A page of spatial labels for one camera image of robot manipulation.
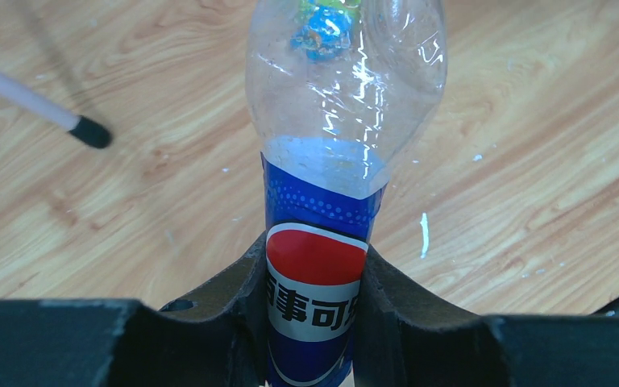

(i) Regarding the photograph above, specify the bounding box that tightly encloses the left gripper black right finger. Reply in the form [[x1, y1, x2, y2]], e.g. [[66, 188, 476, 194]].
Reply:
[[353, 249, 619, 386]]

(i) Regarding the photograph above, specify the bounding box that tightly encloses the coloured toy brick stack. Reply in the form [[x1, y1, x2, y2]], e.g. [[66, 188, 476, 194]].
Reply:
[[290, 0, 362, 61]]

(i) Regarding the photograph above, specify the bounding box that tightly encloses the clear Pepsi bottle blue label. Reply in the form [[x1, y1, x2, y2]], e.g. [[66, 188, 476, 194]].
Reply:
[[245, 1, 447, 386]]

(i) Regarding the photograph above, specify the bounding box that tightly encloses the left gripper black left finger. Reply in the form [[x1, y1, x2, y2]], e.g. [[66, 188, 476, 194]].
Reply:
[[0, 237, 267, 386]]

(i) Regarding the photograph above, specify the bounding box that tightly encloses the pink music stand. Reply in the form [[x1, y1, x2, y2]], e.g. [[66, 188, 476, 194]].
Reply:
[[0, 72, 113, 149]]

